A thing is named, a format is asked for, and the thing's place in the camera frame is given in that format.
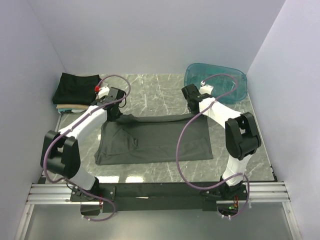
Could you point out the aluminium rail frame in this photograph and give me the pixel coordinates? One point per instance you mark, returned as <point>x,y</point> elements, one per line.
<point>49,214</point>

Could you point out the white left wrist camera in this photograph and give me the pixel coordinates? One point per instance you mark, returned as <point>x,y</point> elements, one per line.
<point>101,91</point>

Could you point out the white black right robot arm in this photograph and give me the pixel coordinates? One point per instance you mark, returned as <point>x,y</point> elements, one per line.
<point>242,137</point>

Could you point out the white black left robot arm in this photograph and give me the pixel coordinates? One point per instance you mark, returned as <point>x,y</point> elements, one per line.
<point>60,151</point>

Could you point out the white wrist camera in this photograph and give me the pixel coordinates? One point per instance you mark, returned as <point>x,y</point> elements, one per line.
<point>101,91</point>
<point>205,88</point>

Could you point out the teal transparent plastic basin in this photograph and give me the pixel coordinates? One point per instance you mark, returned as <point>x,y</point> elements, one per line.
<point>223,79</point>

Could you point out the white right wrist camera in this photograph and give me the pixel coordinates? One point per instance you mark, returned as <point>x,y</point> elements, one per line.
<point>205,88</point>

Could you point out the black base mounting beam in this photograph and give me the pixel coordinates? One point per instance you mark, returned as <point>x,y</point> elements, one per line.
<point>124,197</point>

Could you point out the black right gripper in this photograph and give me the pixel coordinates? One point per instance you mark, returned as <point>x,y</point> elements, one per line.
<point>195,114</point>

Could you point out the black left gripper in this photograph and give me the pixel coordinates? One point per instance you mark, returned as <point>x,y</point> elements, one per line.
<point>112,119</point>

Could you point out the grey t shirt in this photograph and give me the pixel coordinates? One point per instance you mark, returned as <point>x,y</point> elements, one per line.
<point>144,140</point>

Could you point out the folded black t shirt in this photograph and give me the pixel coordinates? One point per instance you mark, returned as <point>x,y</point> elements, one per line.
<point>76,90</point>

